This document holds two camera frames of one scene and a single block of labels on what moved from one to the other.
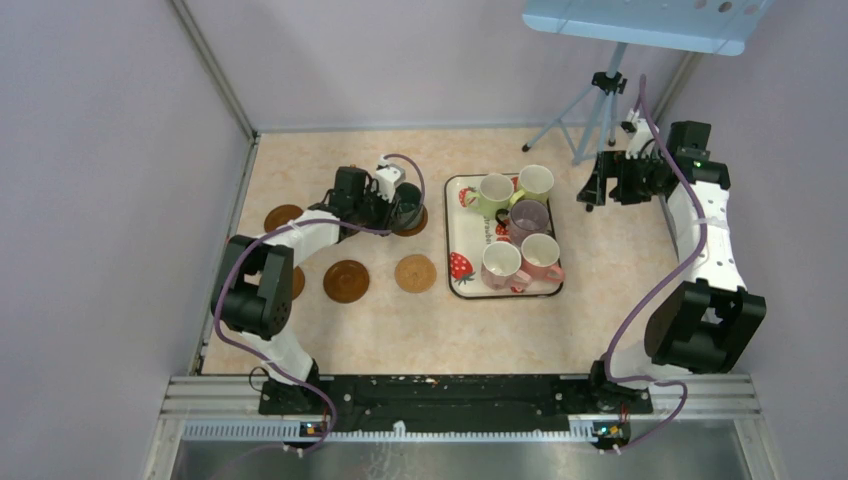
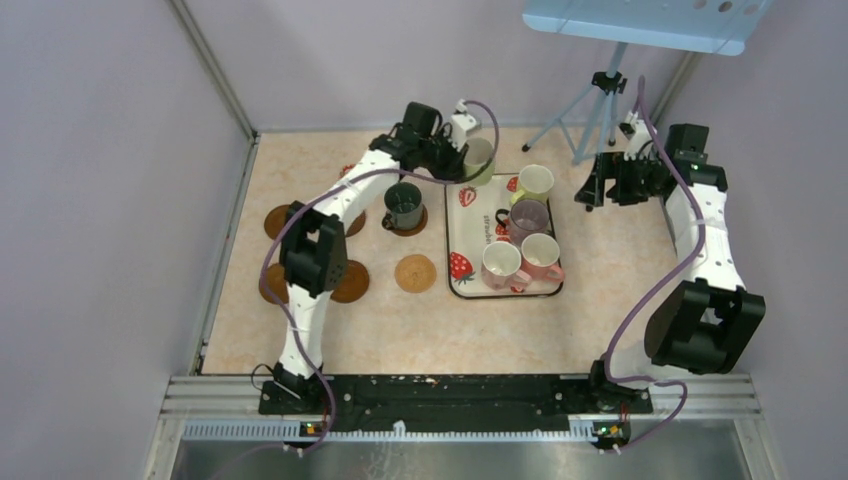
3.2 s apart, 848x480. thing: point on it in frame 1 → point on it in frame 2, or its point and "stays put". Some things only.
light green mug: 496,192 → 478,151
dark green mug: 407,207 stays put
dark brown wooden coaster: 417,230 stays put
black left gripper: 387,208 → 453,168
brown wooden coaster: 346,281 stays put
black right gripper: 613,164 stays put
